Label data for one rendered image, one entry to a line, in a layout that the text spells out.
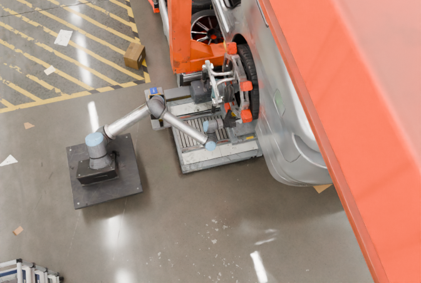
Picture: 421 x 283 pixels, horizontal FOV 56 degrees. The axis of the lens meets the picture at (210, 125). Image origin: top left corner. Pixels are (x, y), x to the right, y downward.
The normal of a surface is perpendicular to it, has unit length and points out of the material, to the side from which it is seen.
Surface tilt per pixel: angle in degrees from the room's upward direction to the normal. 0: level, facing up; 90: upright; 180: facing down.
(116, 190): 0
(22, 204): 0
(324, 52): 90
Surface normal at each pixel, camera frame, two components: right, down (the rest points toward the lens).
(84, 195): 0.07, -0.44
